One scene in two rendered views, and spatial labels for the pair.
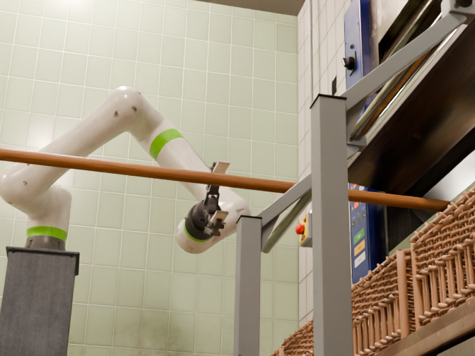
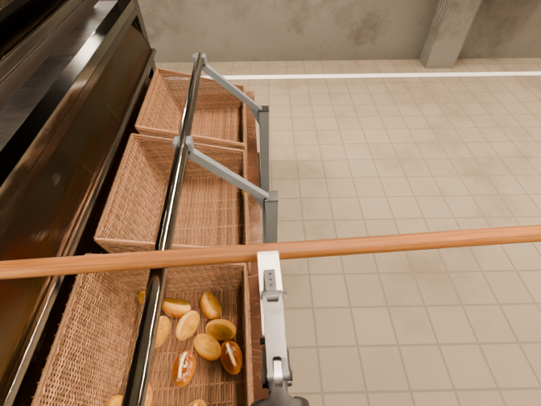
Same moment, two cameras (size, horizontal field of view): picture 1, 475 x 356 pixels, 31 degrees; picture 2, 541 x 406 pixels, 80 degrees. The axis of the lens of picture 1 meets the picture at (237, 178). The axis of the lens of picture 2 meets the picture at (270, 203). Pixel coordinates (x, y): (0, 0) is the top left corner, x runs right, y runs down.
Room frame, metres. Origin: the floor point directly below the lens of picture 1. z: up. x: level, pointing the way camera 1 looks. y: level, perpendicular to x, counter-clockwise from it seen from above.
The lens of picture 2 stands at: (2.21, 0.08, 1.66)
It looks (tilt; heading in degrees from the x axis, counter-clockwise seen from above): 48 degrees down; 189
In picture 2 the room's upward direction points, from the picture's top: straight up
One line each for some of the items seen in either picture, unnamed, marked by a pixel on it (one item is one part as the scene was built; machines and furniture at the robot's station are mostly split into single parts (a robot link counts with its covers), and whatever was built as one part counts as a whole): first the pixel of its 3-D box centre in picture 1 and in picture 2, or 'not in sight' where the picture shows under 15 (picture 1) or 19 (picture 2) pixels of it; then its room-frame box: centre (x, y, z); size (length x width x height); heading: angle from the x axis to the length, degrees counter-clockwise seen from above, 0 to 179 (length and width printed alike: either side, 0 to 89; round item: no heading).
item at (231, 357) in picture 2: not in sight; (231, 355); (1.92, -0.09, 0.62); 0.10 x 0.07 x 0.06; 32
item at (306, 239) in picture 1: (312, 230); not in sight; (2.94, -0.28, 1.46); 0.10 x 0.07 x 0.10; 12
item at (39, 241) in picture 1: (45, 256); not in sight; (2.63, 0.61, 1.23); 0.26 x 0.15 x 0.06; 10
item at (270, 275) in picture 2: not in sight; (270, 284); (2.01, 0.05, 1.28); 0.05 x 0.01 x 0.03; 13
